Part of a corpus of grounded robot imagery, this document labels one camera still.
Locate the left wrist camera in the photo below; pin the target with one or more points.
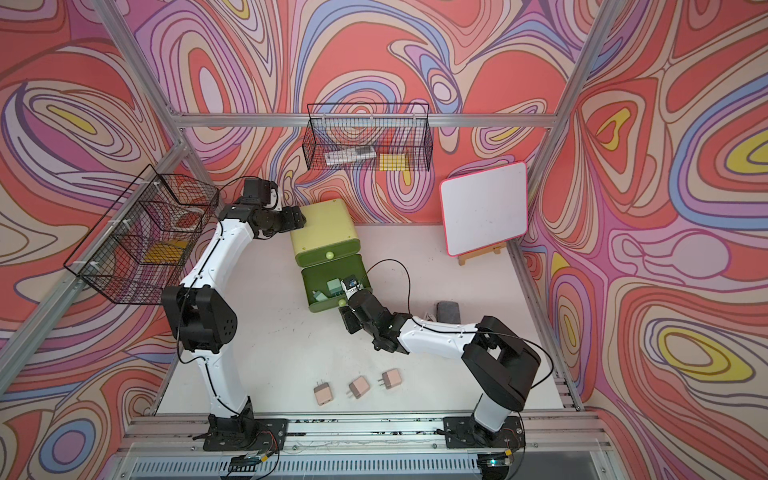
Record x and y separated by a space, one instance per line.
260 192

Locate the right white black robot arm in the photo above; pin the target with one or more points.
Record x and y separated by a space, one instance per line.
503 364

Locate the pink plug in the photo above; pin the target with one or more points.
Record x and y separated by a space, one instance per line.
359 387
390 379
323 393

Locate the white board pink frame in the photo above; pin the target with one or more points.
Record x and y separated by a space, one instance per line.
484 208

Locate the black wire basket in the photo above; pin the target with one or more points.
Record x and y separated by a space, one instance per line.
153 207
388 127

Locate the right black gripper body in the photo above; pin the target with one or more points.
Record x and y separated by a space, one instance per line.
353 324

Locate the yellow block in basket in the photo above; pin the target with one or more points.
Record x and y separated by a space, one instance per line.
165 252
392 162

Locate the black wire basket back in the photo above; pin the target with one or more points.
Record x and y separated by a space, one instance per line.
388 127

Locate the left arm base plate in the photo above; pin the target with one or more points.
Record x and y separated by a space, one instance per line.
245 434

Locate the yellow block in back basket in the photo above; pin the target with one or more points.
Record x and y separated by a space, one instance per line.
392 162

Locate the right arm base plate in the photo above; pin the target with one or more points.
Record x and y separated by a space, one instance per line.
466 433

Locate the black wire basket left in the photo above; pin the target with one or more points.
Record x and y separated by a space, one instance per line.
153 207

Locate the grey box in back basket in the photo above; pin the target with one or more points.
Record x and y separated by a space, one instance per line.
349 156

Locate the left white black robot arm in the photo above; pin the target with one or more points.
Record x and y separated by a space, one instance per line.
202 322

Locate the yellow block in left basket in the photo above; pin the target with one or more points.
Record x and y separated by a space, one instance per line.
165 252

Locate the wooden easel stand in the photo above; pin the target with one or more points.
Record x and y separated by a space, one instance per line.
496 249

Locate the yellow green drawer cabinet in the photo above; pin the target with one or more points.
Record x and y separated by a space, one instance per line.
326 222

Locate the green drawer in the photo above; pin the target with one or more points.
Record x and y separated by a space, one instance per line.
308 255
323 282

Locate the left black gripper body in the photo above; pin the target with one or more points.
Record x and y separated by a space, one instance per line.
279 221

